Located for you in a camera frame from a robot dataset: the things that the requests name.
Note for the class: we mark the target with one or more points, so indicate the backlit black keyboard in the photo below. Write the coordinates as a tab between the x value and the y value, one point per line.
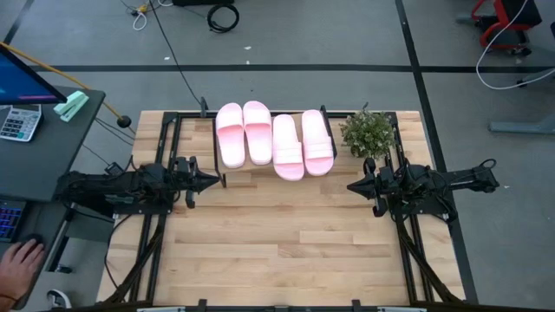
9	219

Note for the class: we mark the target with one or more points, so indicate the yellow pole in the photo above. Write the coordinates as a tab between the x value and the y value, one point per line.
65	75

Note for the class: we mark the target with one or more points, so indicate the red cart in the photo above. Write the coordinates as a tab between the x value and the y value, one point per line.
498	17

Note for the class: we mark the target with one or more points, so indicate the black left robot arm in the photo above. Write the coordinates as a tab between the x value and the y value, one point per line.
108	190

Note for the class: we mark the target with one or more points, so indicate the flat black box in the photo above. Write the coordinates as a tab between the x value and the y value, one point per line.
199	2

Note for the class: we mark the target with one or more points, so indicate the person's hand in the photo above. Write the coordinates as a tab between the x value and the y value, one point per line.
19	268

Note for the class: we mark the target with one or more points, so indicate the wooden shelf with black frame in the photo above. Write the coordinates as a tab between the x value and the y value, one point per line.
253	170

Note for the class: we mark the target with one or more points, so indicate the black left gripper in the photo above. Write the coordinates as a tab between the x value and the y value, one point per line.
180	182

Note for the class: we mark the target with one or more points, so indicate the small green potted plant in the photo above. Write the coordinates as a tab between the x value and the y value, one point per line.
368	134

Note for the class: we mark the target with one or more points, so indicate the black computer monitor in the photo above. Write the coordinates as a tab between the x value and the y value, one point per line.
21	82

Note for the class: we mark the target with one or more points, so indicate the mint green stapler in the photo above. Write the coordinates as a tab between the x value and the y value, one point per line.
70	106

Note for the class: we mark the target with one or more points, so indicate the dark grey keyboard tray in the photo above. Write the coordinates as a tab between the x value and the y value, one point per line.
50	216

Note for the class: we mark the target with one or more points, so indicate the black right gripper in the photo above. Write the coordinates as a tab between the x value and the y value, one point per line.
388	186

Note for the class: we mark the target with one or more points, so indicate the yellow plug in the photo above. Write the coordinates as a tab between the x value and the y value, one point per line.
142	8

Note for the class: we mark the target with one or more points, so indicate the grey desk calculator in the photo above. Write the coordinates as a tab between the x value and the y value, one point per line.
19	123

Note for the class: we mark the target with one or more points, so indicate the black metal rig frame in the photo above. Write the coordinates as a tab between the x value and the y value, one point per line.
186	115

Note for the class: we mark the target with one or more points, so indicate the pink slide sandal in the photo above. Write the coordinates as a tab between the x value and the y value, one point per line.
230	143
258	138
287	156
318	147

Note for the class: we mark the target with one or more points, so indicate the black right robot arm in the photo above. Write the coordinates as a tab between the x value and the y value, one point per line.
455	182

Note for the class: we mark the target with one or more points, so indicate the dark grey desk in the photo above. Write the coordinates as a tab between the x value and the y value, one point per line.
52	151

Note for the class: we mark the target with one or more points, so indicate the grey desk leg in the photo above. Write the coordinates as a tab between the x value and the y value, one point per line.
520	127

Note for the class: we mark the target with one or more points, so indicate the person's forearm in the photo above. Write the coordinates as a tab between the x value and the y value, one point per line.
6	304

